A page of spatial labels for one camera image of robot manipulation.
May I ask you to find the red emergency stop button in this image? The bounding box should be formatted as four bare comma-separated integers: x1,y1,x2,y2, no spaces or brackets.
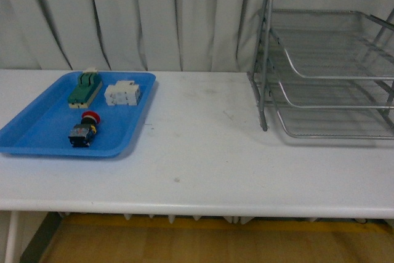
68,110,100,148

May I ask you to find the silver mesh three-tier rack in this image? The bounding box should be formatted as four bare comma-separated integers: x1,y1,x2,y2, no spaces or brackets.
247,0,393,140

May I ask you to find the white curtain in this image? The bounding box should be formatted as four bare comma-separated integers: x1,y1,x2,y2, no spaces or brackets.
1,0,262,72

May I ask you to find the blue plastic tray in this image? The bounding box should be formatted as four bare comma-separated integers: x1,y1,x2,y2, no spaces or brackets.
1,71,156,157

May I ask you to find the white table leg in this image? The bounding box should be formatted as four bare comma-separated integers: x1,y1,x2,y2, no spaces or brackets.
4,211,20,263

